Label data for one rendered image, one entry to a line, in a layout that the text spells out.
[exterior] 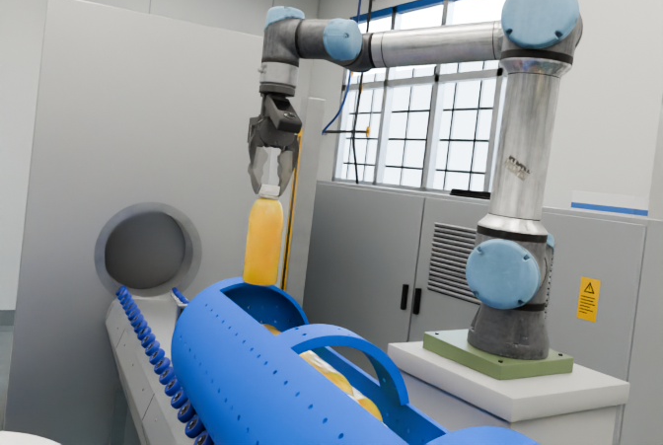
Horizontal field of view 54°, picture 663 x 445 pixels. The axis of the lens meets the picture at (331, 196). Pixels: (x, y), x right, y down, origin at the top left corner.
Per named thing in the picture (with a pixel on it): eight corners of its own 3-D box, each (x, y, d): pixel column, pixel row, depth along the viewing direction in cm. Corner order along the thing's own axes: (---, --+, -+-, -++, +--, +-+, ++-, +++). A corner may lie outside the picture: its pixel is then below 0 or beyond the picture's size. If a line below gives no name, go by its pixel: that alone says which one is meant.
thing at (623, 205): (585, 211, 260) (587, 191, 259) (647, 218, 242) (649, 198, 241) (570, 209, 252) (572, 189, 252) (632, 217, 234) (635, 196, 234)
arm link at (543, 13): (543, 306, 116) (588, -5, 112) (531, 322, 102) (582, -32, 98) (476, 292, 121) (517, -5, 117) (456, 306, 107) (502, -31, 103)
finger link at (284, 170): (284, 193, 134) (282, 148, 134) (295, 195, 129) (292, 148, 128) (270, 194, 133) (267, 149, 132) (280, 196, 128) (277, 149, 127)
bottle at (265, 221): (268, 290, 124) (279, 192, 123) (235, 284, 126) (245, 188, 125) (282, 285, 130) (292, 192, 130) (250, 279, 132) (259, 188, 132)
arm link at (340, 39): (371, 27, 129) (322, 27, 133) (349, 13, 118) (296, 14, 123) (367, 67, 129) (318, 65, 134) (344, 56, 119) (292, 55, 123)
